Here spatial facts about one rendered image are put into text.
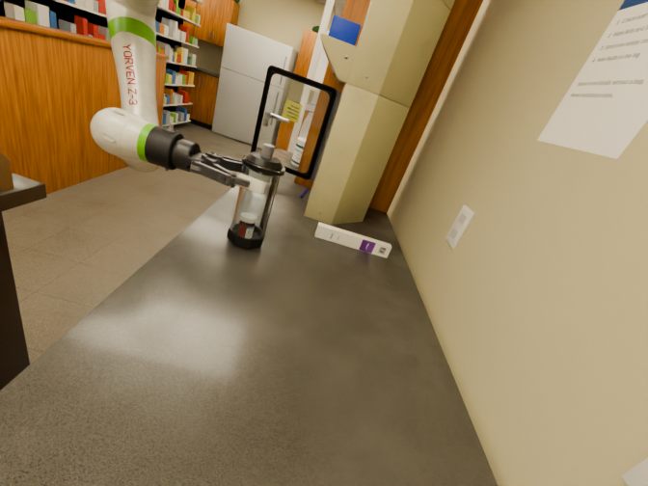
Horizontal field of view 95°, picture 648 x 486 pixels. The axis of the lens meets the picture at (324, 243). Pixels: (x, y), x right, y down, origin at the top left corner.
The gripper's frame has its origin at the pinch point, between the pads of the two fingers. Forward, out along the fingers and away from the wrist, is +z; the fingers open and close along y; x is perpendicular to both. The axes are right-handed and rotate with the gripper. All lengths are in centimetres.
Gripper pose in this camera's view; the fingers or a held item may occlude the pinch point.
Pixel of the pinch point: (258, 179)
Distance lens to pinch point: 79.3
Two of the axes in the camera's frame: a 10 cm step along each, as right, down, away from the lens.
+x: -3.3, 8.4, 4.3
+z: 9.5, 3.0, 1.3
